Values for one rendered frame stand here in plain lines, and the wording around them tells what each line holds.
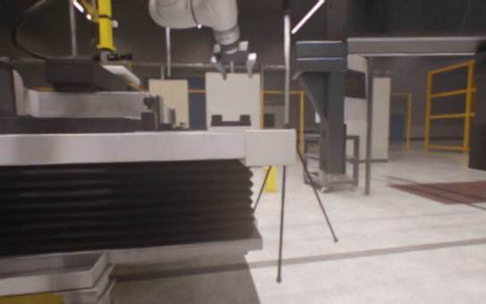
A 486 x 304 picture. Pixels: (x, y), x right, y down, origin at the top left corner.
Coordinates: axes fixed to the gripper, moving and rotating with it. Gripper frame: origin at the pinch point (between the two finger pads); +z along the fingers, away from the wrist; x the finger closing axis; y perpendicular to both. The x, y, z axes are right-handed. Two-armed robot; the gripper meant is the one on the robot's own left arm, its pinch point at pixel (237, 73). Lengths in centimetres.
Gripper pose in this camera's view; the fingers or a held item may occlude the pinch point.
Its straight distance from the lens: 110.2
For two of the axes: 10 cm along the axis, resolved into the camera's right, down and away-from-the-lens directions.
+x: 9.8, 0.1, -2.1
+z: 1.7, 5.0, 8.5
